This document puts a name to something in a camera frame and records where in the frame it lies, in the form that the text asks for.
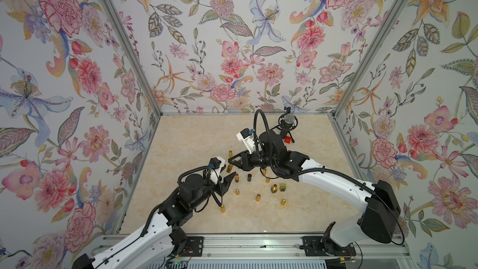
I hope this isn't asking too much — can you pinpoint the black microphone on tripod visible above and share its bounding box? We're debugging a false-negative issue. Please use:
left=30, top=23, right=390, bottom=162
left=268, top=107, right=298, bottom=143

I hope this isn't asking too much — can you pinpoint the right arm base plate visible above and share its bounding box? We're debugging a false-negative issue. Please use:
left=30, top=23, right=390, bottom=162
left=299, top=236, right=357, bottom=257

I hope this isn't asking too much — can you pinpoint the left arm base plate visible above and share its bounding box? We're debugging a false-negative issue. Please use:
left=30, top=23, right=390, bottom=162
left=151, top=235, right=205, bottom=258

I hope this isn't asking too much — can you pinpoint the square gold black lipstick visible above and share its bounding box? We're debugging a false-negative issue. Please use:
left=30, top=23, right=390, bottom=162
left=271, top=184, right=278, bottom=194

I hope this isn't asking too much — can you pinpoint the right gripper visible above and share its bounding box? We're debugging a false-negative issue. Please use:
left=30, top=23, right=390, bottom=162
left=229, top=149, right=280, bottom=173

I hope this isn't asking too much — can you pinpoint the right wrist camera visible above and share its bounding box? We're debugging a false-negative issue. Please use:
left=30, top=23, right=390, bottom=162
left=236, top=128, right=256, bottom=154

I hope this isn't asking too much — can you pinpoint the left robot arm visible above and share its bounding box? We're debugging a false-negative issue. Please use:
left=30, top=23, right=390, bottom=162
left=72, top=158, right=236, bottom=269

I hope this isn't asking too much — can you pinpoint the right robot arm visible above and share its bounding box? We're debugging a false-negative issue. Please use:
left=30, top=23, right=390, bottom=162
left=229, top=108, right=401, bottom=255

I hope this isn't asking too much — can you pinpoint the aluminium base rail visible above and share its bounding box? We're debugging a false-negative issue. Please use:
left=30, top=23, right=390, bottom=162
left=99, top=234, right=416, bottom=269

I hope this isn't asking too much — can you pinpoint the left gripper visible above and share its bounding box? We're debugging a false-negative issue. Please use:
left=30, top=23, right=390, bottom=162
left=189, top=166, right=237, bottom=210

